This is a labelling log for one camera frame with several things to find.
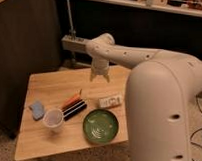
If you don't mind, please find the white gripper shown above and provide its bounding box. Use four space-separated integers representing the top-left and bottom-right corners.
90 57 110 82

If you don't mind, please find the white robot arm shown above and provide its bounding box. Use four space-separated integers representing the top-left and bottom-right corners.
86 33 202 161

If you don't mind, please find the white rectangular box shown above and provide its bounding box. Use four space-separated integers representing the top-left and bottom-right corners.
98 94 123 108

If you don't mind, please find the black marker upper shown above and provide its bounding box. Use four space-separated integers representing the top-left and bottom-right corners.
63 99 86 115

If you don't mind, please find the black marker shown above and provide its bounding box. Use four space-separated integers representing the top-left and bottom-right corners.
64 103 87 121
63 99 86 115

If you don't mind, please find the orange carrot toy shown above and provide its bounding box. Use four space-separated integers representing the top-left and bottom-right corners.
61 92 81 110

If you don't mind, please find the black marker lower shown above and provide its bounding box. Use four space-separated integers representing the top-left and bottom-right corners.
64 103 87 121

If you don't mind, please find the metal stand pole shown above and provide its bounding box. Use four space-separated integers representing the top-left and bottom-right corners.
66 0 76 67

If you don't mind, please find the green round plate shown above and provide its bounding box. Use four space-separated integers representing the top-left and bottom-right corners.
83 109 119 144

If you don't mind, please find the clear plastic cup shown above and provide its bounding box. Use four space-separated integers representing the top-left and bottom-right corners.
42 108 63 133

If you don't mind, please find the dark cabinet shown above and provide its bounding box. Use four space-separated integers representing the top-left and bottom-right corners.
0 0 61 138

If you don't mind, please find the grey metal bracket bar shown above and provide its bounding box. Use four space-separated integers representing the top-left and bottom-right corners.
62 35 88 53

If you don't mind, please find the black floor cable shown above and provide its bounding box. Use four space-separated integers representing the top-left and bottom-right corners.
189 94 202 161

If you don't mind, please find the white wall shelf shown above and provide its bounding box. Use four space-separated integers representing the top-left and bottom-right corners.
88 0 202 17

